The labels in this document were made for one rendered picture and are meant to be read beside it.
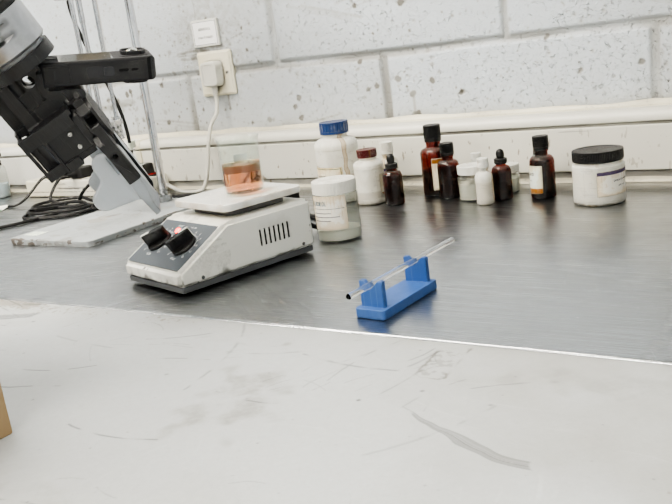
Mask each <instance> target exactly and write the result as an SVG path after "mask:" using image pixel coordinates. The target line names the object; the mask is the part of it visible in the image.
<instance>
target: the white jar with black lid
mask: <svg viewBox="0 0 672 504"><path fill-rule="evenodd" d="M571 155H572V162H573V163H574V164H572V180H573V197H574V202H575V203H576V204H577V205H581V206H591V207H596V206H608V205H614V204H618V203H621V202H623V201H624V200H625V199H626V182H625V161H624V160H622V159H623V158H624V147H623V146H622V145H614V144H605V145H592V146H585V147H580V148H576V149H574V150H572V151H571Z"/></svg>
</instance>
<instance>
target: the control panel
mask: <svg viewBox="0 0 672 504"><path fill-rule="evenodd" d="M162 225H163V226H164V227H165V229H166V230H167V231H169V232H170V233H171V237H172V236H173V235H174V234H176V233H175V230H176V229H177V228H181V229H183V228H184V227H188V228H189V229H190V231H191V232H192V233H193V235H194V236H195V238H196V241H195V243H194V245H193V246H192V247H191V248H190V249H189V250H188V251H187V252H185V253H183V254H181V255H178V256H175V255H173V253H172V252H171V251H170V250H169V249H168V247H167V246H166V245H164V246H162V247H161V248H159V249H157V250H154V251H151V250H149V249H148V245H146V244H145V243H144V244H143V245H142V246H141V247H140V248H139V249H138V250H137V251H136V252H135V253H134V254H133V255H132V256H131V257H130V258H129V259H128V260H129V261H132V262H136V263H140V264H145V265H149V266H154V267H158V268H162V269H167V270H171V271H175V272H178V270H180V268H181V267H182V266H183V265H184V264H185V263H186V262H187V261H188V260H189V259H190V258H191V256H192V255H193V254H194V253H195V252H196V251H197V250H198V249H199V248H200V247H201V246H202V244H203V243H204V242H205V241H206V240H207V239H208V238H209V237H210V236H211V235H212V233H213V232H214V231H215V230H216V229H217V228H218V226H211V225H204V224H197V223H190V222H183V221H176V220H169V219H167V220H166V221H165V222H164V223H163V224H162ZM181 229H180V230H181Z"/></svg>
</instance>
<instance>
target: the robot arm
mask: <svg viewBox="0 0 672 504"><path fill-rule="evenodd" d="M42 34H43V28H42V27H41V25H40V24H39V23H38V22H37V20H36V19H35V18H34V17H33V15H32V14H31V13H30V11H29V10H28V9H27V8H26V6H25V5H24V4H23V2H22V1H21V0H0V116H1V117H2V118H3V120H4V121H5V122H6V123H7V124H8V125H9V126H10V127H11V129H12V130H13V131H14V136H15V138H16V139H17V145H18V146H19V147H20V148H21V149H22V151H23V152H24V153H25V154H26V155H27V156H28V157H29V158H30V160H31V161H32V162H33V163H34V164H35V165H36V166H37V167H38V169H39V170H40V171H41V172H42V173H43V174H44V175H45V176H46V177H47V179H48V180H49V181H50V182H51V183H53V182H54V181H56V180H57V179H59V178H60V177H62V176H63V175H64V174H66V173H68V175H70V174H71V173H72V172H74V171H75V170H77V169H78V168H79V167H81V166H82V165H84V164H85V163H84V159H85V158H87V157H88V156H90V157H91V158H92V162H91V166H92V169H93V173H92V174H91V176H90V178H89V181H88V183H89V186H90V187H91V188H92V189H93V190H94V191H96V192H95V194H94V196H93V203H94V205H95V206H96V208H97V209H99V210H101V211H110V210H112V209H115V208H118V207H120V206H123V205H125V204H128V203H131V202H133V201H136V200H140V199H142V200H143V201H144V202H145V203H146V204H147V205H148V206H149V207H150V208H151V209H152V210H153V211H154V213H155V214H156V215H157V214H158V213H160V212H161V207H160V200H159V194H158V193H157V191H156V190H155V189H154V185H153V181H152V179H151V178H150V177H149V175H148V174H147V172H146V171H145V170H144V168H143V167H142V165H141V164H140V163H139V161H138V160H137V159H136V157H135V156H134V155H133V153H132V152H131V150H130V149H129V148H128V147H127V145H126V144H125V143H124V141H123V140H122V139H121V137H120V136H119V135H118V133H117V132H116V131H115V130H114V128H113V127H112V125H111V123H110V121H109V119H108V118H107V116H106V115H105V113H104V112H103V111H102V109H101V108H100V107H99V105H98V104H97V103H96V102H95V100H94V99H93V98H92V97H91V96H90V95H89V93H88V92H87V91H86V90H85V89H84V86H83V85H91V84H103V83H115V82H125V83H141V82H147V81H148V80H152V79H154V78H155V77H156V67H155V58H154V56H153V55H152V54H151V53H150V52H149V51H148V50H147V49H144V48H142V47H129V48H121V49H119V51H109V52H95V53H80V54H66V55H52V56H48V55H49V54H50V53H51V52H52V51H53V49H54V45H53V44H52V43H51V41H50V40H49V39H48V38H47V36H46V35H42ZM26 76H28V77H27V79H28V80H29V81H30V82H25V81H24V80H23V78H24V77H26ZM24 136H26V138H24V139H22V138H23V137H24ZM31 154H32V155H33V156H34V157H35V158H34V157H33V156H32V155H31ZM39 163H40V164H41V165H42V166H43V167H42V166H41V165H40V164H39Z"/></svg>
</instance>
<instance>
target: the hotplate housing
mask: <svg viewBox="0 0 672 504"><path fill-rule="evenodd" d="M167 219H169V220H176V221H183V222H190V223H197V224H204V225H211V226H218V228H217V229H216V230H215V231H214V232H213V233H212V235H211V236H210V237H209V238H208V239H207V240H206V241H205V242H204V243H203V244H202V246H201V247H200V248H199V249H198V250H197V251H196V252H195V253H194V254H193V255H192V256H191V258H190V259H189V260H188V261H187V262H186V263H185V264H184V265H183V266H182V267H181V268H180V270H178V272H175V271H171V270H167V269H162V268H158V267H154V266H149V265H145V264H140V263H136V262H132V261H129V260H128V262H127V265H126V269H127V273H128V274H131V275H130V278H131V280H132V281H135V282H139V283H143V284H147V285H151V286H154V287H158V288H162V289H166V290H169V291H173V292H177V293H181V294H186V293H189V292H193V291H196V290H198V289H201V288H204V287H207V286H209V285H212V284H215V283H218V282H221V281H224V280H227V279H230V278H233V277H236V276H239V275H242V274H244V273H247V272H250V271H253V270H256V269H259V268H262V267H265V266H268V265H271V264H274V263H277V262H279V261H282V260H285V259H288V258H291V257H294V256H298V255H300V254H303V253H306V252H309V251H312V250H313V245H311V243H313V241H314V240H313V233H312V226H311V219H310V212H309V205H308V201H305V199H303V198H291V197H281V198H278V199H274V200H271V201H267V202H263V203H260V204H256V205H253V206H249V207H246V208H242V209H239V210H235V211H231V212H214V211H205V210H197V209H190V210H186V211H182V212H179V213H175V214H173V215H172V216H171V217H168V218H167ZM167 219H166V220H167ZM166 220H165V221H166ZM165 221H164V222H165ZM164 222H163V223H164ZM163 223H162V224H163ZM162 224H161V225H162Z"/></svg>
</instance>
